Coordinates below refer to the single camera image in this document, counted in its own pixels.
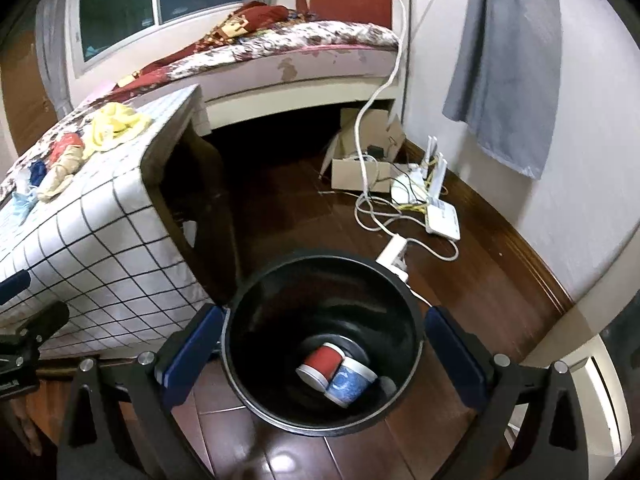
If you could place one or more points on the red printed blanket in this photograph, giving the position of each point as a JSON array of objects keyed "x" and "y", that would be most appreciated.
[{"x": 240, "y": 25}]

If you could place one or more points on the white power strip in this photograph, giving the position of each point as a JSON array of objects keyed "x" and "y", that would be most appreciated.
[{"x": 392, "y": 255}]

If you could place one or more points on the white router with antennas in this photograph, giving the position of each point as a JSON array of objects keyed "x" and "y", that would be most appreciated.
[{"x": 407, "y": 185}]

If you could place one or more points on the white bed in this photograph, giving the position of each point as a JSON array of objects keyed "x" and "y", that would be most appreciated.
[{"x": 280, "y": 67}]

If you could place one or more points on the white checked tablecloth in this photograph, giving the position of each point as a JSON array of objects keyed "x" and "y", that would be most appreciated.
[{"x": 100, "y": 240}]

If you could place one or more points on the white framed window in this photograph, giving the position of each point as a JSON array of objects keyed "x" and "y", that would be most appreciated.
[{"x": 125, "y": 5}]

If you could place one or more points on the grey hanging cloth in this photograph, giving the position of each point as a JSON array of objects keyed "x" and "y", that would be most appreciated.
[{"x": 500, "y": 60}]

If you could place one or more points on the white flat modem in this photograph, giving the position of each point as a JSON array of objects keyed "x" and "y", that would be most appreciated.
[{"x": 442, "y": 220}]

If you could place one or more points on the cardboard box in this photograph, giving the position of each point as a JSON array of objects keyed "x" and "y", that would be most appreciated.
[{"x": 350, "y": 172}]

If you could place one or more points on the brown wooden panel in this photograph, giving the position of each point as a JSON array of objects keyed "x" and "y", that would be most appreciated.
[{"x": 25, "y": 90}]

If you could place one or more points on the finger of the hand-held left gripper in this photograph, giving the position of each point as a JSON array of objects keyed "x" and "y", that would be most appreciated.
[
  {"x": 12, "y": 287},
  {"x": 47, "y": 320}
]

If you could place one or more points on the blue patterned paper cup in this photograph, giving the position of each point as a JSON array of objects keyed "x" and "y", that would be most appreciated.
[{"x": 347, "y": 382}]

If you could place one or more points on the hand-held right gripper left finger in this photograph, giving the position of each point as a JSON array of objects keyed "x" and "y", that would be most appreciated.
[{"x": 192, "y": 355}]

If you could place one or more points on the black round bin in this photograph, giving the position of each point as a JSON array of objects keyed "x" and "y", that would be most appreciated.
[{"x": 300, "y": 300}]

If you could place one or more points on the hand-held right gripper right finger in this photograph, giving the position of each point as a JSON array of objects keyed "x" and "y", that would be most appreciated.
[{"x": 455, "y": 355}]

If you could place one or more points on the yellow cloth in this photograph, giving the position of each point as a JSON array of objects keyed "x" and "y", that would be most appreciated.
[{"x": 115, "y": 125}]

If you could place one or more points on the red paper cup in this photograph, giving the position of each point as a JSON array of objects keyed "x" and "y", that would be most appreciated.
[{"x": 320, "y": 362}]

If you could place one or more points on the pink blanket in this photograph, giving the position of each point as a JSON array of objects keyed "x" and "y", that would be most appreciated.
[{"x": 107, "y": 87}]

